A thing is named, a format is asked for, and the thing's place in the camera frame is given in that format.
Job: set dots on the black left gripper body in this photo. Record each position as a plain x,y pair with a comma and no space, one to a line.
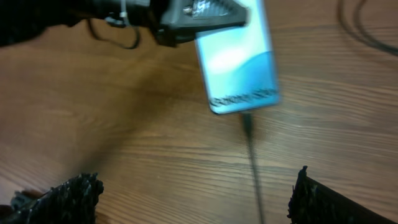
167,18

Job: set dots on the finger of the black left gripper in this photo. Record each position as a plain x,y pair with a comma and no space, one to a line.
216,14

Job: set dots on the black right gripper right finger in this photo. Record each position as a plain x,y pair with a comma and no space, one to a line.
314,203

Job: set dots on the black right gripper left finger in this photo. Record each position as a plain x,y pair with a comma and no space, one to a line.
73,201

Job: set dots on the blue Galaxy smartphone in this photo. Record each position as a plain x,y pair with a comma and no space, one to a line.
237,64

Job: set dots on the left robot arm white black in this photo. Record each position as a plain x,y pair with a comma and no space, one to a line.
24,20

